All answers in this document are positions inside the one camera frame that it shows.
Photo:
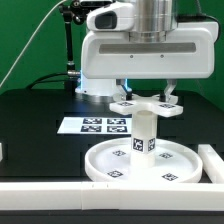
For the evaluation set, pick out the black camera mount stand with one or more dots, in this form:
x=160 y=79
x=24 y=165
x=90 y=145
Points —
x=76 y=12

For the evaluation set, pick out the white cross-shaped table base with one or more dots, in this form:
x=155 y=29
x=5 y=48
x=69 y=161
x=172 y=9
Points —
x=151 y=104

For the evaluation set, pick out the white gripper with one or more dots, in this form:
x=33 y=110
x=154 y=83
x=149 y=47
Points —
x=187 y=52

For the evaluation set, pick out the white front fence rail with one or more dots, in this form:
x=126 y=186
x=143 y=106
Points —
x=117 y=196

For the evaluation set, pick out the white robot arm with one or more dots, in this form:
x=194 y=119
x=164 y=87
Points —
x=144 y=39

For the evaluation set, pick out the white right fence block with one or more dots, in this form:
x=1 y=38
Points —
x=213 y=164

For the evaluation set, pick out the white round table top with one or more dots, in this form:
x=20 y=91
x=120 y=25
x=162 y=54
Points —
x=114 y=161

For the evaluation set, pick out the white marker sheet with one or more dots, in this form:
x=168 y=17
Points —
x=95 y=125

